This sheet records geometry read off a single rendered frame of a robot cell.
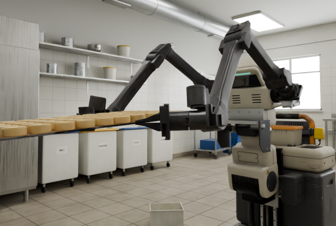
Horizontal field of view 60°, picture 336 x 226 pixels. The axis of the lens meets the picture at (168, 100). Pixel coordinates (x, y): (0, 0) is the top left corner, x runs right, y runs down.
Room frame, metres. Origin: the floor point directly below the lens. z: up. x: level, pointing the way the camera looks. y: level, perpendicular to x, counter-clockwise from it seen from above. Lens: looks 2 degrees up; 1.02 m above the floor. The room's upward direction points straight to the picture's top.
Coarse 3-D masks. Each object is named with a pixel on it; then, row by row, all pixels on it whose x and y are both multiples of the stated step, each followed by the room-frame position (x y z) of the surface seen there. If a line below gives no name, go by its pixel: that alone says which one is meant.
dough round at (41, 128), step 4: (36, 124) 0.70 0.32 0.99; (40, 124) 0.69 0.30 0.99; (44, 124) 0.68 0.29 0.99; (48, 124) 0.69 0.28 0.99; (28, 128) 0.68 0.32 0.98; (32, 128) 0.67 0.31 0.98; (36, 128) 0.67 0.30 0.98; (40, 128) 0.67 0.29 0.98; (44, 128) 0.68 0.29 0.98; (48, 128) 0.69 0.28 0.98; (28, 132) 0.68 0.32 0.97; (32, 132) 0.67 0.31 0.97; (36, 132) 0.67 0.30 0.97; (40, 132) 0.67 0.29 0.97; (44, 132) 0.68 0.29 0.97; (48, 132) 0.69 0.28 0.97
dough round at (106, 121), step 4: (96, 120) 0.79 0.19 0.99; (100, 120) 0.78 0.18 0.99; (104, 120) 0.78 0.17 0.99; (108, 120) 0.79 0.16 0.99; (112, 120) 0.80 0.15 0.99; (96, 124) 0.79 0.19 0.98; (100, 124) 0.78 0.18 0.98; (104, 124) 0.78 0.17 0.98; (108, 124) 0.79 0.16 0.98; (112, 124) 0.81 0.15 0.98
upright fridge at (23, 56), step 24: (0, 24) 3.06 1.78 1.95; (24, 24) 3.24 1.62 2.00; (0, 48) 3.03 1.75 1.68; (24, 48) 3.20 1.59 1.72; (0, 72) 3.03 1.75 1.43; (24, 72) 3.21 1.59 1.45; (0, 96) 3.03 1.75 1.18; (24, 96) 3.21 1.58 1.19; (0, 120) 3.04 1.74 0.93; (0, 144) 3.04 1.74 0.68; (24, 144) 3.22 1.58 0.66; (0, 168) 3.05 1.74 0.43; (24, 168) 3.22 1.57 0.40; (0, 192) 3.05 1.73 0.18; (24, 192) 3.33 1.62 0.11
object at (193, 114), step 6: (192, 108) 0.84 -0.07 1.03; (198, 108) 0.85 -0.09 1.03; (204, 108) 0.85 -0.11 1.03; (192, 114) 0.82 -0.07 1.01; (198, 114) 0.81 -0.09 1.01; (204, 114) 0.81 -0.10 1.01; (186, 120) 0.82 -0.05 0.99; (192, 120) 0.81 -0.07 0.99; (198, 120) 0.81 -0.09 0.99; (204, 120) 0.81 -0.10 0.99; (192, 126) 0.82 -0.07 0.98; (198, 126) 0.82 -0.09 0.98; (204, 126) 0.81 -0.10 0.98
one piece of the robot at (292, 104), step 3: (282, 102) 1.43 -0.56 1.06; (285, 102) 1.41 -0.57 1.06; (288, 102) 1.40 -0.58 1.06; (291, 102) 1.39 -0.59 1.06; (294, 102) 1.42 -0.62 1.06; (297, 102) 1.43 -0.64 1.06; (282, 105) 1.42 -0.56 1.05; (285, 105) 1.41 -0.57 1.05; (288, 105) 1.39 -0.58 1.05; (291, 105) 1.39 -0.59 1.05; (294, 105) 1.41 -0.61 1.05; (297, 105) 1.43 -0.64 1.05
